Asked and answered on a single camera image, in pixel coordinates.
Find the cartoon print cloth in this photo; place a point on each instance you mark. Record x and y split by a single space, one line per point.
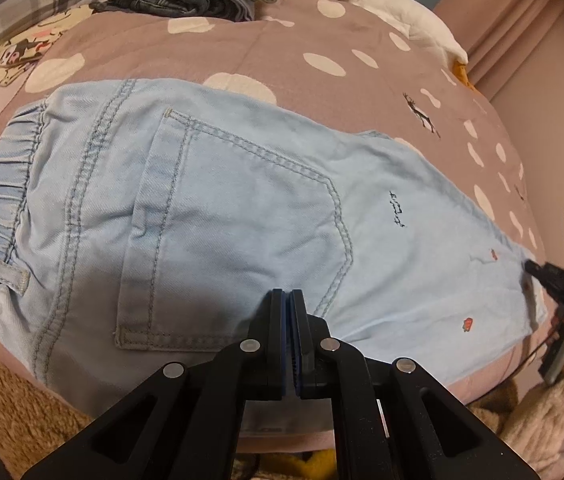
12 55

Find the brown fleece garment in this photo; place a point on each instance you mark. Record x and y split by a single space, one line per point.
12 410

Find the yellow fleece cloth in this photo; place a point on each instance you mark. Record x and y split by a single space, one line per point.
297 465

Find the mauve polka dot blanket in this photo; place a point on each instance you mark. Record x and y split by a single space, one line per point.
287 35

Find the pink curtain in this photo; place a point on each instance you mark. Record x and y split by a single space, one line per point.
511 25

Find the white goose plush toy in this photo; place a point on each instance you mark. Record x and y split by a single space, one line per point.
411 15

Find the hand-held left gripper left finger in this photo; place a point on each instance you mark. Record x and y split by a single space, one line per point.
277 320

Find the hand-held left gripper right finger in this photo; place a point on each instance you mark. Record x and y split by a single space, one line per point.
302 330

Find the cream fleece sleeved forearm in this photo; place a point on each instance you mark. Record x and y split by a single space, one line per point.
546 410

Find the light blue denim shorts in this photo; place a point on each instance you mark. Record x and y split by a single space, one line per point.
237 210

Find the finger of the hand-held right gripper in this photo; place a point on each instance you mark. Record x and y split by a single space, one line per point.
549 277

